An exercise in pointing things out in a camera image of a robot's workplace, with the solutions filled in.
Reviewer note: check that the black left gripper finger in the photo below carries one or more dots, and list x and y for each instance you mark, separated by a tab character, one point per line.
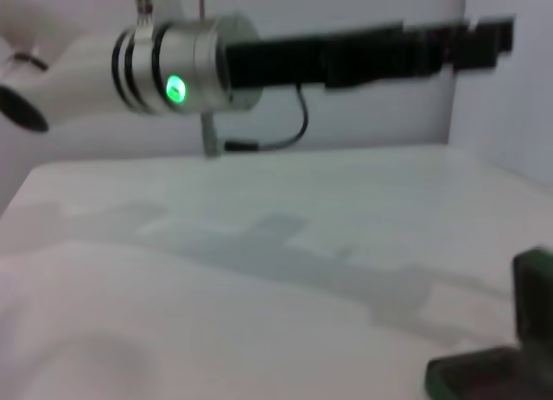
484	41

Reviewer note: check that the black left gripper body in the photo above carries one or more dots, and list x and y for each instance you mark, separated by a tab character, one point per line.
302	63

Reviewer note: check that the green glasses case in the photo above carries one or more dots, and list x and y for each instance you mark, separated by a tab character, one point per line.
535	296

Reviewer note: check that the silver and white left arm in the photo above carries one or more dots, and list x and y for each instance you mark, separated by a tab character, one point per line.
142	67

